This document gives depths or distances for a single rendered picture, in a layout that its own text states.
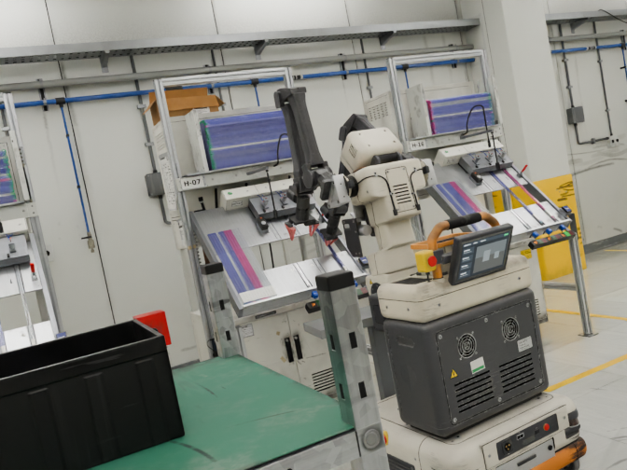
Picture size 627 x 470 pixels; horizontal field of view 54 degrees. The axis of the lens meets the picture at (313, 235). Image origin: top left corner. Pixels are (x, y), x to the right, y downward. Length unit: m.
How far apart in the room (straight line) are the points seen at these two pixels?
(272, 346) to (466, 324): 1.36
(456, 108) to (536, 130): 1.96
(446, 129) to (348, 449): 3.52
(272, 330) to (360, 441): 2.65
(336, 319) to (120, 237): 4.15
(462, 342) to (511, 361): 0.26
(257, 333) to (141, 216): 1.80
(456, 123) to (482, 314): 2.08
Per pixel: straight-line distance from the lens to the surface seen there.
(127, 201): 4.72
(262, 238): 3.22
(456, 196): 3.82
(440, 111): 4.05
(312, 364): 3.39
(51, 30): 4.91
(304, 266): 3.11
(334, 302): 0.60
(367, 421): 0.64
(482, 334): 2.25
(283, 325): 3.29
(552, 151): 6.12
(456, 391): 2.20
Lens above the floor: 1.18
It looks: 4 degrees down
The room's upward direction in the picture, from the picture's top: 11 degrees counter-clockwise
